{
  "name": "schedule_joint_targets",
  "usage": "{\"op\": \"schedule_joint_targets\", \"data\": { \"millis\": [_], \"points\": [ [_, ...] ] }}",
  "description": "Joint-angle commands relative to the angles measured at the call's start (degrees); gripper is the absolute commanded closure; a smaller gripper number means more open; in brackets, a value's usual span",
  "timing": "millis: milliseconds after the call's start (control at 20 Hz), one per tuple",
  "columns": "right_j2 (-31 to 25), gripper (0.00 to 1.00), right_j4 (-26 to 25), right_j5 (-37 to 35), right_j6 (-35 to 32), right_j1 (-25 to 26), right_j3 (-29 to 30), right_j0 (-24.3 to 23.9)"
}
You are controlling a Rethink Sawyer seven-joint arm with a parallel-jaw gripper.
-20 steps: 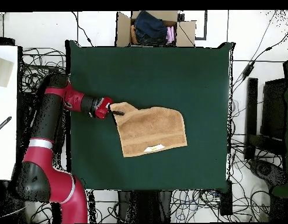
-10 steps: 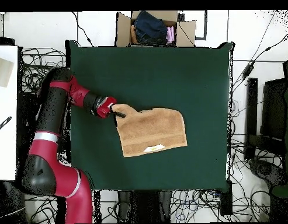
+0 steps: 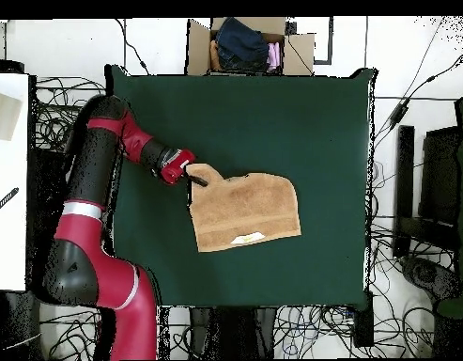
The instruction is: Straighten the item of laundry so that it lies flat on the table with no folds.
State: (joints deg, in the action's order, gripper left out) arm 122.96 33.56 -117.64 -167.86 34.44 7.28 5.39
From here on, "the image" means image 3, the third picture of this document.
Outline black power adapter cable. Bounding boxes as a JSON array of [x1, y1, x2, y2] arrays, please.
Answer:
[[373, 42, 463, 131]]

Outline dark green table cloth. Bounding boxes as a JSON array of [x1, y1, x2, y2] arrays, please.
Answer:
[[104, 65, 378, 311]]

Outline pink cloth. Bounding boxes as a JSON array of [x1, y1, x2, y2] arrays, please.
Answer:
[[266, 41, 282, 73]]

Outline black ridged strap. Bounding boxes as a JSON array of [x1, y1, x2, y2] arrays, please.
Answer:
[[0, 186, 21, 218]]

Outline black equipment rack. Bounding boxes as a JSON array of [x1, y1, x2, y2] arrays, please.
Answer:
[[29, 107, 82, 264]]

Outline black power strip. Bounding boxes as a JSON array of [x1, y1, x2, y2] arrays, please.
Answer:
[[352, 290, 376, 349]]

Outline black metal frame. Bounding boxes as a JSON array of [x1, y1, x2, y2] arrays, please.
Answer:
[[391, 124, 462, 260]]

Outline beige paper sheet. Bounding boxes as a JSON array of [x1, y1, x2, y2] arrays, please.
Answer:
[[0, 89, 23, 143]]

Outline tan terry towel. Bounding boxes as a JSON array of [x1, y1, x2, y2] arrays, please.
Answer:
[[185, 163, 302, 254]]

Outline white side table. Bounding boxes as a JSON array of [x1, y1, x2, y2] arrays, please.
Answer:
[[0, 72, 30, 292]]

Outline brown cardboard box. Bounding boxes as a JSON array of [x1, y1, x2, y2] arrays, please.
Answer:
[[185, 16, 316, 77]]

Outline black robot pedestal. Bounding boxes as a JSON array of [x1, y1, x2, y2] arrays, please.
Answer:
[[188, 306, 278, 360]]

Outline blue denim jeans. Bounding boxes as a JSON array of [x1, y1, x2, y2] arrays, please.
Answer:
[[214, 16, 271, 72]]

